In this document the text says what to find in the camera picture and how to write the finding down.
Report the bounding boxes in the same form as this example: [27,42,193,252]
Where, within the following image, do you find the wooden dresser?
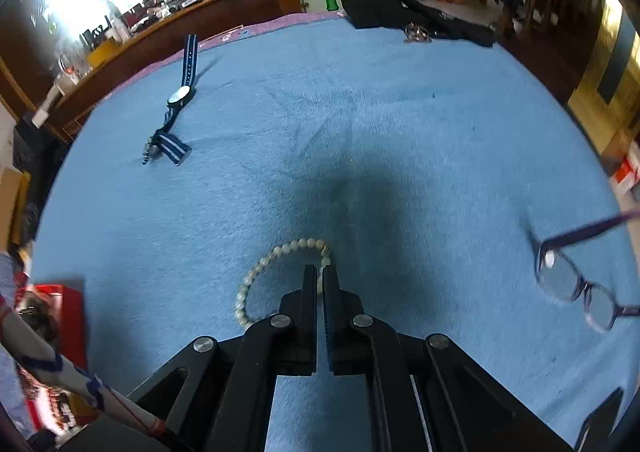
[30,0,284,135]

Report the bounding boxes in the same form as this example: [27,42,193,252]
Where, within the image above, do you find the blue blanket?
[29,12,640,452]

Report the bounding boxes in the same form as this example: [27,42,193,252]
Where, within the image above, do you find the white pearl bracelet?
[233,237,334,331]

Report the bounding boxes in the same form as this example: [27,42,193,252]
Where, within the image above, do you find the blue striped strap wristwatch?
[141,34,200,167]

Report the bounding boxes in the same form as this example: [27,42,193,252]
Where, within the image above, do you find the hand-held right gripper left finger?
[122,265,319,452]

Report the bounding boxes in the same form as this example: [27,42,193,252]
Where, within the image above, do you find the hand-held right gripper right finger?
[322,265,575,452]

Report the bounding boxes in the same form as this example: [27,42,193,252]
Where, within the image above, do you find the black cloth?
[341,0,497,48]

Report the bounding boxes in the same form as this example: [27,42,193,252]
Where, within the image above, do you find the red white carton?
[612,156,640,194]

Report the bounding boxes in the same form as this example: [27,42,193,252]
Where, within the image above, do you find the black flat object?
[574,386,627,452]

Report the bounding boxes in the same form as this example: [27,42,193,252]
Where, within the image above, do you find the purple frame eyeglasses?
[534,209,640,333]

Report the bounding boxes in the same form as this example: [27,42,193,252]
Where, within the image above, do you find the white blue printed cloth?
[0,291,172,439]

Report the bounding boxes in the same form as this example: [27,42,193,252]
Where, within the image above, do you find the cardboard box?
[0,169,32,247]

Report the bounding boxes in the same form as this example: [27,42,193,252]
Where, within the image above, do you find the gold pillar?
[566,0,640,145]

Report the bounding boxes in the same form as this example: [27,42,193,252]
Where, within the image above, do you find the red jewelry box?
[14,283,89,434]

